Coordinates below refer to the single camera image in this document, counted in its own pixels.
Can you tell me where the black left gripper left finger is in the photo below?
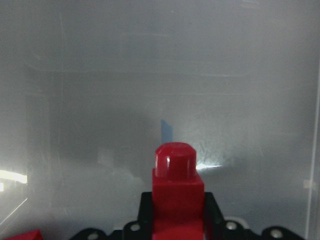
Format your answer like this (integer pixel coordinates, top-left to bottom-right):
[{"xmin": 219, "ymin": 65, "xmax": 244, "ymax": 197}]
[{"xmin": 72, "ymin": 192, "xmax": 153, "ymax": 240}]

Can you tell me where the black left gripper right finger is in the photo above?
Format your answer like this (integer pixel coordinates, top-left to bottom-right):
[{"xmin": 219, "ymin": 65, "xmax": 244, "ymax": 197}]
[{"xmin": 203, "ymin": 192, "xmax": 300, "ymax": 240}]

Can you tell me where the clear plastic storage box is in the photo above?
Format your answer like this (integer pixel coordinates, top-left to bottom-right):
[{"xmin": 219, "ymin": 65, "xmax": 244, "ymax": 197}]
[{"xmin": 0, "ymin": 0, "xmax": 320, "ymax": 240}]

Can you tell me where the red block in box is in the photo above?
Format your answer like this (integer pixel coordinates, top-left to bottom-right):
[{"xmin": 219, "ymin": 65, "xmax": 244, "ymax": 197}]
[{"xmin": 4, "ymin": 230, "xmax": 43, "ymax": 240}]

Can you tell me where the red block with stud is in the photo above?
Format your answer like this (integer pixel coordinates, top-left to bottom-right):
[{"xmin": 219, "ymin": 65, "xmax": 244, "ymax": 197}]
[{"xmin": 152, "ymin": 142, "xmax": 205, "ymax": 240}]

